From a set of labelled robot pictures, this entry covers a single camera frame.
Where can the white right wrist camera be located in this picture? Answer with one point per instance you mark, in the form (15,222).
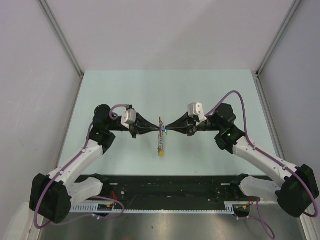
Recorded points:
(195,110)

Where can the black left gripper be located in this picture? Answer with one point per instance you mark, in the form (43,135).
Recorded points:
(141,126)

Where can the white slotted cable duct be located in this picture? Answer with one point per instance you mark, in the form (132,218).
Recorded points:
(93,208)

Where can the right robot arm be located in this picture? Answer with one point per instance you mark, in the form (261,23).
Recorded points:
(294,188)

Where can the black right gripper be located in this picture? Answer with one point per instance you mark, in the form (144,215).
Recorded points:
(185,124)

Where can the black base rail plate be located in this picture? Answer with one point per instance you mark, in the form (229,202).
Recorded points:
(171,192)

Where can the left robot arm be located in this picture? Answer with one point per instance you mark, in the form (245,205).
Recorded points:
(54,194)

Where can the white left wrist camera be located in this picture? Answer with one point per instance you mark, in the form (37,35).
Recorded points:
(129,116)

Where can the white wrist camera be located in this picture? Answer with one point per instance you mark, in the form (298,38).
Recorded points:
(129,116)
(195,110)

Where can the left aluminium frame post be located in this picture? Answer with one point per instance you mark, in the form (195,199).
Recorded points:
(49,15)

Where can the right aluminium frame post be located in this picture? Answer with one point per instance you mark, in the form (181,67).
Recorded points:
(294,8)

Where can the aluminium frame post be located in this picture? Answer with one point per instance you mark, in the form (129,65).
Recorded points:
(49,15)
(294,8)

